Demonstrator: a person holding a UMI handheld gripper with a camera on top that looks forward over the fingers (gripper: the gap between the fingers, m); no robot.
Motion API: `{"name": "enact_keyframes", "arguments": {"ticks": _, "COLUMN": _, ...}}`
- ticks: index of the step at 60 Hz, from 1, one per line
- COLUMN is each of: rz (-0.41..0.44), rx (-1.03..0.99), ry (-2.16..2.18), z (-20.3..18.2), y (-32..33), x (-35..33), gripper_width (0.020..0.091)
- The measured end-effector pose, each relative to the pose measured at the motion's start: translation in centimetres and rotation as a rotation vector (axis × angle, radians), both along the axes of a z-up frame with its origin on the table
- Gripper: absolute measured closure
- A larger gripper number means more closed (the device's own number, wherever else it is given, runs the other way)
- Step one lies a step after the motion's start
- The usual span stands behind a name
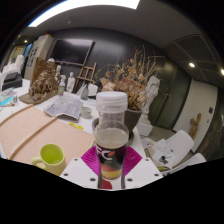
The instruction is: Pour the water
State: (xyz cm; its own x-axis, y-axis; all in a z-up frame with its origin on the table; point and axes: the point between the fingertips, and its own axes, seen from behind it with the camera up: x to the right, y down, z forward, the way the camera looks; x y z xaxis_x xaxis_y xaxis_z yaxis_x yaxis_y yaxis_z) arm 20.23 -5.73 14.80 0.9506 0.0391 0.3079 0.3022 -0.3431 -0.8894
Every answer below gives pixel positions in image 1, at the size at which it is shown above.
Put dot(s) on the black flat boxes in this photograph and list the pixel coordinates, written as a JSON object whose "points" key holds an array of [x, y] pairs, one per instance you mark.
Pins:
{"points": [[11, 81]]}

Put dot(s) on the small white figurine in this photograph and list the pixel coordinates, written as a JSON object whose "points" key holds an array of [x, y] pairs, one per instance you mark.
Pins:
{"points": [[70, 82]]}

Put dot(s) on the clear drink bottle white cap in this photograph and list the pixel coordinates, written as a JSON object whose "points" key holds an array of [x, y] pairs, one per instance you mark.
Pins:
{"points": [[111, 146]]}

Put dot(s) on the wooden easel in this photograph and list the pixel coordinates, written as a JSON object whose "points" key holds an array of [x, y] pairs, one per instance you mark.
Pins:
{"points": [[85, 75]]}

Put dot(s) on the green spray bottle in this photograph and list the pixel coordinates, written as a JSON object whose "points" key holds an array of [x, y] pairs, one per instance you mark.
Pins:
{"points": [[61, 88]]}

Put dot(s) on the white plastic chair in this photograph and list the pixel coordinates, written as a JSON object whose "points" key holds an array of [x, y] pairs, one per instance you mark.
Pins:
{"points": [[93, 90], [181, 143], [193, 160]]}

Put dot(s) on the black wall screen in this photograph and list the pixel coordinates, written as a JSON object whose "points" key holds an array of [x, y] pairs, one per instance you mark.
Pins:
{"points": [[71, 51]]}

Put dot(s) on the small yellow note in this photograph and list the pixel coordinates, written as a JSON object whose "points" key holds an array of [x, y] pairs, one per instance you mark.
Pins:
{"points": [[76, 126]]}

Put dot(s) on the brown sculpture on board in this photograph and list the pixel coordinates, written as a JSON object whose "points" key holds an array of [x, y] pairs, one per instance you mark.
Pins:
{"points": [[43, 85]]}

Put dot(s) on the white cabinet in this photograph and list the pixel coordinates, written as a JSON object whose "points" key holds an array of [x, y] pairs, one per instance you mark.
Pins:
{"points": [[38, 55]]}

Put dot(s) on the brown wooden figure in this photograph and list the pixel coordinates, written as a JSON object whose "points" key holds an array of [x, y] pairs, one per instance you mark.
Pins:
{"points": [[195, 125]]}

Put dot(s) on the long ceiling light strip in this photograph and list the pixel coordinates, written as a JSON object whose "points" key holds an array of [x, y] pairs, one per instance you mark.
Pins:
{"points": [[83, 10]]}

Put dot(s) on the dried plant in dark pot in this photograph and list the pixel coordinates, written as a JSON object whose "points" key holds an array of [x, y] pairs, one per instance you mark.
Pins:
{"points": [[134, 118]]}

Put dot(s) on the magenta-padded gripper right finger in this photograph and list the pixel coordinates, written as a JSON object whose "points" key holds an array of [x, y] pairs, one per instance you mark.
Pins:
{"points": [[143, 170]]}

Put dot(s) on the grey newspaper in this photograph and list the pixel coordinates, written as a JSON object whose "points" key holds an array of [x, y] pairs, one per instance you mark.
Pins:
{"points": [[65, 106]]}

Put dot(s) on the colourful printed book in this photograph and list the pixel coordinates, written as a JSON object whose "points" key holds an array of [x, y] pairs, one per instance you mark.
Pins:
{"points": [[6, 97]]}

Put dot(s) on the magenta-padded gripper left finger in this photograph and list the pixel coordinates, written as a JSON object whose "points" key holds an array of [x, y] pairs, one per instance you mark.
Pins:
{"points": [[78, 170]]}

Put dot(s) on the small white cup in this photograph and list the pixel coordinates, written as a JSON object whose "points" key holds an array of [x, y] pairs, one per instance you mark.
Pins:
{"points": [[86, 112]]}

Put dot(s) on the cardboard box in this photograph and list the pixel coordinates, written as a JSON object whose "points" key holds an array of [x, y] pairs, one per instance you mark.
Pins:
{"points": [[107, 85]]}

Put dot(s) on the yellow-green mug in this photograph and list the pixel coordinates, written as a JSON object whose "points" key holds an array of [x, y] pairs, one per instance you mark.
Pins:
{"points": [[53, 160]]}

